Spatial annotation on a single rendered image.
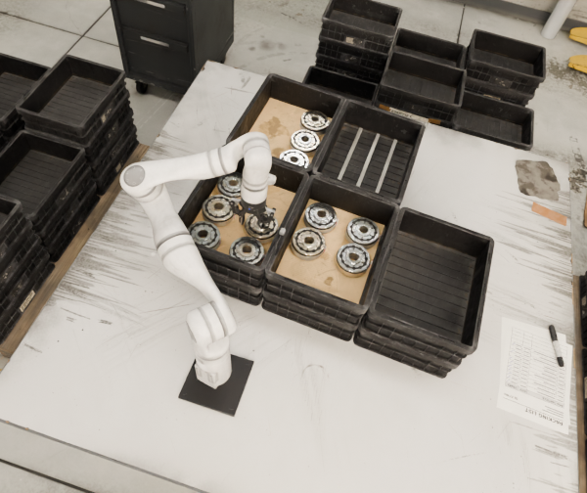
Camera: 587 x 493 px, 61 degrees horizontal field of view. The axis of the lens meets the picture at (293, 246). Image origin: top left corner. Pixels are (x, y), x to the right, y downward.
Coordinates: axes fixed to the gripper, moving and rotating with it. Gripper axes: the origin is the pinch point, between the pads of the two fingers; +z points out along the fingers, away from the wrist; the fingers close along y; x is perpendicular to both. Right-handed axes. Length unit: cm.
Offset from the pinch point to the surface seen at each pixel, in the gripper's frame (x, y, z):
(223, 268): -18.3, -2.5, 0.2
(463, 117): 137, 74, 47
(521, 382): -18, 93, 15
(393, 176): 38, 40, 2
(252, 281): -19.0, 6.7, 1.0
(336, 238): 5.1, 26.3, 2.3
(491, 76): 157, 82, 32
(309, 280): -12.4, 22.3, 2.2
